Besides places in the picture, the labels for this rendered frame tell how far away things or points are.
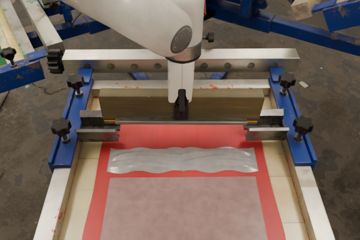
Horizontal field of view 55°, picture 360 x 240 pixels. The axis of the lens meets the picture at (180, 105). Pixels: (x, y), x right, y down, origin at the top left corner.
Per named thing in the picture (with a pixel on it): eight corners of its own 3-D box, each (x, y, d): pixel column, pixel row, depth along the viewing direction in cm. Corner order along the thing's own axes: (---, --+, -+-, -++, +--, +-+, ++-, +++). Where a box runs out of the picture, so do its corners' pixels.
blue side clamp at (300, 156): (309, 177, 82) (317, 160, 77) (289, 178, 82) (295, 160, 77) (282, 92, 103) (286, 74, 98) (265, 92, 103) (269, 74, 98)
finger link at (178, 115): (173, 95, 73) (173, 117, 78) (173, 106, 71) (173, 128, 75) (188, 95, 73) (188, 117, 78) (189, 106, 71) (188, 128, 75)
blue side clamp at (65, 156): (76, 179, 81) (69, 162, 77) (54, 180, 81) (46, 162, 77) (96, 94, 103) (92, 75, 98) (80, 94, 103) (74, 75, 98)
